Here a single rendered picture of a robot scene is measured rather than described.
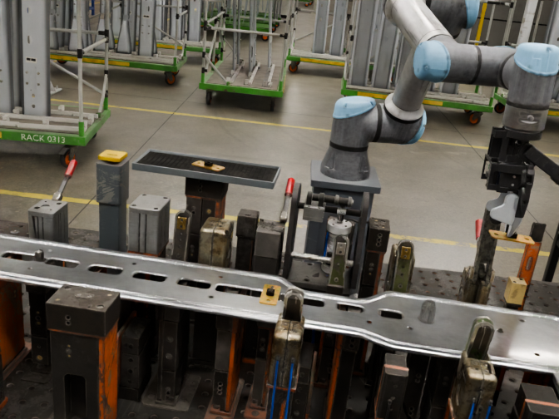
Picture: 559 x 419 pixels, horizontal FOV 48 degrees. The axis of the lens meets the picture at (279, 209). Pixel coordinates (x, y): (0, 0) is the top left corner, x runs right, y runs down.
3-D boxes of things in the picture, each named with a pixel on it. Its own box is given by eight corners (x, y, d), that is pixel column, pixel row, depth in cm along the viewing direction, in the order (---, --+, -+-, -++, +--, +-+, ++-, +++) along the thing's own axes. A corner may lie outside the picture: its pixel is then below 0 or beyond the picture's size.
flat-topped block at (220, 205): (178, 322, 177) (185, 173, 160) (185, 308, 184) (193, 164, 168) (212, 327, 176) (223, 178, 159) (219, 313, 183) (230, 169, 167)
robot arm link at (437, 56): (374, -38, 151) (432, 39, 112) (418, -33, 153) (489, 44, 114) (364, 9, 158) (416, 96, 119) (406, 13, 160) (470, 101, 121)
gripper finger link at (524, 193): (510, 212, 122) (517, 169, 119) (519, 213, 121) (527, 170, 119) (515, 219, 117) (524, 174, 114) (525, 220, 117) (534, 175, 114)
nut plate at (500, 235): (491, 238, 122) (492, 232, 122) (487, 230, 126) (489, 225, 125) (535, 245, 122) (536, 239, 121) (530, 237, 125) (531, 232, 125)
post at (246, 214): (225, 352, 166) (236, 214, 151) (229, 341, 170) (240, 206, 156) (244, 355, 165) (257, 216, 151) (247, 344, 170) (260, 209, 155)
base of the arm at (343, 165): (319, 163, 197) (324, 132, 193) (367, 168, 197) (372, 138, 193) (320, 178, 183) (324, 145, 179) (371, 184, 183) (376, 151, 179)
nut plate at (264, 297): (276, 306, 132) (276, 301, 132) (258, 303, 132) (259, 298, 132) (281, 287, 140) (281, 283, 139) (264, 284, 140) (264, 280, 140)
